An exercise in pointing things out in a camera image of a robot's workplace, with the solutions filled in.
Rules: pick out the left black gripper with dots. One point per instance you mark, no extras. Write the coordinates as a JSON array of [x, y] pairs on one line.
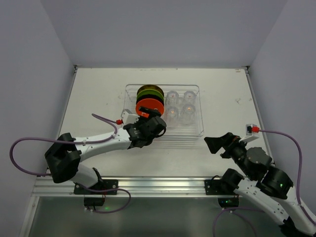
[[147, 116]]

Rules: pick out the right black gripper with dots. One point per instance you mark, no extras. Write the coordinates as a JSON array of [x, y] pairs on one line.
[[227, 146]]

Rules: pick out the orange plate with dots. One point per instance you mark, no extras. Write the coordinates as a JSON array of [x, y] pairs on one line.
[[150, 103]]

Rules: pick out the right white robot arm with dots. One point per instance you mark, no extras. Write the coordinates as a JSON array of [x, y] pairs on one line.
[[268, 188]]

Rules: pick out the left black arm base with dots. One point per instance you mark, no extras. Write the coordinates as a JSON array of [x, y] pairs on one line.
[[95, 196]]

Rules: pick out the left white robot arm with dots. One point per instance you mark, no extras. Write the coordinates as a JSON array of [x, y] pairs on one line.
[[64, 158]]

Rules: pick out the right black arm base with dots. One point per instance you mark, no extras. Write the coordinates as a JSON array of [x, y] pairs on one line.
[[214, 187]]

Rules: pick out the clear plastic rack tray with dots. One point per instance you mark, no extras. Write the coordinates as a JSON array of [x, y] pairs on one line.
[[191, 131]]

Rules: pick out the black plate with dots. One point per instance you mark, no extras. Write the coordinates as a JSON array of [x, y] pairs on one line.
[[150, 96]]

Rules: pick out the clear glass front left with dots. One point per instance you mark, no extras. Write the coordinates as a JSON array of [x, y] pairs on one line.
[[171, 116]]

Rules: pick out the clear glass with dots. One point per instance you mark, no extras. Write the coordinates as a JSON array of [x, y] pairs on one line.
[[171, 116], [172, 98], [189, 97], [188, 114]]

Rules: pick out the green plate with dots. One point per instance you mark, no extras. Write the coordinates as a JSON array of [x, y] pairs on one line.
[[150, 92]]

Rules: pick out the clear glass back left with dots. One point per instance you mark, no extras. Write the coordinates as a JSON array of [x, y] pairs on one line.
[[172, 98]]

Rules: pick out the olive brown plate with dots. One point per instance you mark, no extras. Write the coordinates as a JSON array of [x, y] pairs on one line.
[[150, 86]]

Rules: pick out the clear glass front right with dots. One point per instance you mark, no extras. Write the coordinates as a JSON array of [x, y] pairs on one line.
[[188, 114]]

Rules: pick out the clear glass back right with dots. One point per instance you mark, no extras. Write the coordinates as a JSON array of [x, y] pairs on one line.
[[189, 97]]

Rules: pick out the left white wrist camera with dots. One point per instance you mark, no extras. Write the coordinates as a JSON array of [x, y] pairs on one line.
[[128, 117]]

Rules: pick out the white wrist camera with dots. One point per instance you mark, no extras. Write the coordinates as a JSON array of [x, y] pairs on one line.
[[128, 117], [252, 133]]

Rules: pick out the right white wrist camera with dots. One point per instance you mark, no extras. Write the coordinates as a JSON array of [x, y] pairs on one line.
[[252, 133]]

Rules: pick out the aluminium mounting rail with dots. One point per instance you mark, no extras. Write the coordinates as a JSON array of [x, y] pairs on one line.
[[139, 187]]

